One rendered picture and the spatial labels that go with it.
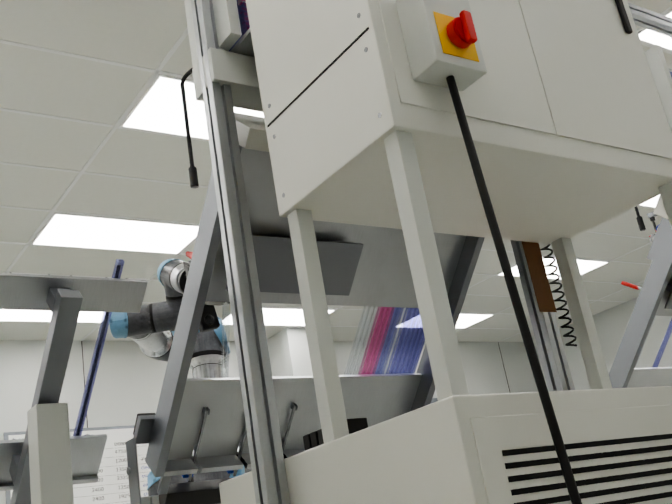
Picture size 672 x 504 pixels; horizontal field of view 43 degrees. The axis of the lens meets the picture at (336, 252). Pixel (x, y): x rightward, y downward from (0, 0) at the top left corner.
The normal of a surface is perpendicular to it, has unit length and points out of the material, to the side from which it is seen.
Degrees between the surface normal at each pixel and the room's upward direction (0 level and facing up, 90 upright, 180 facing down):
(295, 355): 90
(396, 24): 90
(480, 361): 90
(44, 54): 180
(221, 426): 133
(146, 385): 90
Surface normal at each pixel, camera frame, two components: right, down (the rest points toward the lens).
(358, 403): 0.52, 0.37
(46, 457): 0.55, -0.37
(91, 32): 0.17, 0.93
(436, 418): -0.82, -0.06
